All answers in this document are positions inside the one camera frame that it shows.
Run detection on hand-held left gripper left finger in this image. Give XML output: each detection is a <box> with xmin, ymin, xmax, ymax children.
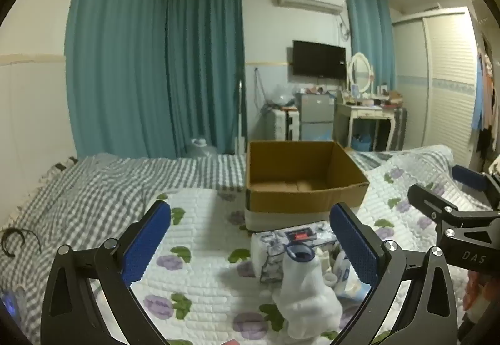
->
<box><xmin>41</xmin><ymin>200</ymin><xmax>173</xmax><ymax>345</ymax></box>

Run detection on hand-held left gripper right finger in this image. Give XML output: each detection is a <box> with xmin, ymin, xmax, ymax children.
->
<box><xmin>329</xmin><ymin>203</ymin><xmax>458</xmax><ymax>345</ymax></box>

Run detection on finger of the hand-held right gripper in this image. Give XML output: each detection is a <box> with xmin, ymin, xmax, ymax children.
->
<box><xmin>452</xmin><ymin>164</ymin><xmax>500</xmax><ymax>209</ymax></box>
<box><xmin>407</xmin><ymin>184</ymin><xmax>500</xmax><ymax>230</ymax></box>

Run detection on brown cardboard box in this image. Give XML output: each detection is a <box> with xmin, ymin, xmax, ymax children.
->
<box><xmin>245</xmin><ymin>140</ymin><xmax>370</xmax><ymax>232</ymax></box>

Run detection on white sock with blue cuff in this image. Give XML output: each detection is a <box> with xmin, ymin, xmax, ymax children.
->
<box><xmin>272</xmin><ymin>245</ymin><xmax>343</xmax><ymax>340</ymax></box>

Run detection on patterned tissue packet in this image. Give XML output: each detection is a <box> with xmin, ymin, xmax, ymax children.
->
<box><xmin>250</xmin><ymin>226</ymin><xmax>338</xmax><ymax>284</ymax></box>

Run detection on person's right hand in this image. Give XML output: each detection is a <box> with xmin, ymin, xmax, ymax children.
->
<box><xmin>465</xmin><ymin>271</ymin><xmax>493</xmax><ymax>324</ymax></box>

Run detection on white floral quilt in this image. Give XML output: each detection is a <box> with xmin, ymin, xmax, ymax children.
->
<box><xmin>129</xmin><ymin>144</ymin><xmax>500</xmax><ymax>345</ymax></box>

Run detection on grey gingham bed sheet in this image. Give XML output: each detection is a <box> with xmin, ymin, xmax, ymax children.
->
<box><xmin>0</xmin><ymin>153</ymin><xmax>251</xmax><ymax>345</ymax></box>

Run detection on dark striped cloth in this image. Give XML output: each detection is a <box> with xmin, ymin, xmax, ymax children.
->
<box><xmin>391</xmin><ymin>107</ymin><xmax>408</xmax><ymax>150</ymax></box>

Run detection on hanging clothes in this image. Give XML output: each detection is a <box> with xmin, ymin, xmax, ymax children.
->
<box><xmin>471</xmin><ymin>32</ymin><xmax>500</xmax><ymax>158</ymax></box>

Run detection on blue bin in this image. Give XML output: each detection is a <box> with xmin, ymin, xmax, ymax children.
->
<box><xmin>350</xmin><ymin>136</ymin><xmax>373</xmax><ymax>152</ymax></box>

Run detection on white sliding wardrobe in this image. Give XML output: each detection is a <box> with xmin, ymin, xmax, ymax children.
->
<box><xmin>392</xmin><ymin>7</ymin><xmax>481</xmax><ymax>170</ymax></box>

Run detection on clear water jug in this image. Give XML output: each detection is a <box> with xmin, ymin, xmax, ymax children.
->
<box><xmin>187</xmin><ymin>138</ymin><xmax>219</xmax><ymax>158</ymax></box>

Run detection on cosmetics clutter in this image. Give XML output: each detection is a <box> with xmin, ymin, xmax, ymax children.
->
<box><xmin>340</xmin><ymin>84</ymin><xmax>404</xmax><ymax>108</ymax></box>

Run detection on white dressing table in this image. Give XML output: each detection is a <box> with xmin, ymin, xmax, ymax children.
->
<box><xmin>334</xmin><ymin>95</ymin><xmax>399</xmax><ymax>152</ymax></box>

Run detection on small grey fridge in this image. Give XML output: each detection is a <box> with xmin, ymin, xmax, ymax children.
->
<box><xmin>295</xmin><ymin>92</ymin><xmax>337</xmax><ymax>142</ymax></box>

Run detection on white suitcase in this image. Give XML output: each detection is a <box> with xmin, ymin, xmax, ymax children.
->
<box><xmin>272</xmin><ymin>108</ymin><xmax>301</xmax><ymax>141</ymax></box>

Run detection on black hair band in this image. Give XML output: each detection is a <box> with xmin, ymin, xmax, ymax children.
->
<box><xmin>1</xmin><ymin>228</ymin><xmax>42</xmax><ymax>257</ymax></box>

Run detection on white oval mirror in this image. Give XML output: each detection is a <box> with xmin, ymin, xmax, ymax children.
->
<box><xmin>347</xmin><ymin>53</ymin><xmax>374</xmax><ymax>97</ymax></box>

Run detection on clear plastic bag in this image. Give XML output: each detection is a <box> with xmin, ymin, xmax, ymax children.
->
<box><xmin>269</xmin><ymin>84</ymin><xmax>299</xmax><ymax>109</ymax></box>

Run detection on narrow teal curtain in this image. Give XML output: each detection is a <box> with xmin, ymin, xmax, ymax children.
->
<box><xmin>344</xmin><ymin>0</ymin><xmax>394</xmax><ymax>85</ymax></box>

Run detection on black wall television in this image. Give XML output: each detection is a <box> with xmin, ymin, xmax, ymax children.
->
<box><xmin>292</xmin><ymin>40</ymin><xmax>347</xmax><ymax>79</ymax></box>

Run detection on hanging wall cable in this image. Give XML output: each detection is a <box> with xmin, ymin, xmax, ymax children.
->
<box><xmin>254</xmin><ymin>67</ymin><xmax>267</xmax><ymax>111</ymax></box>

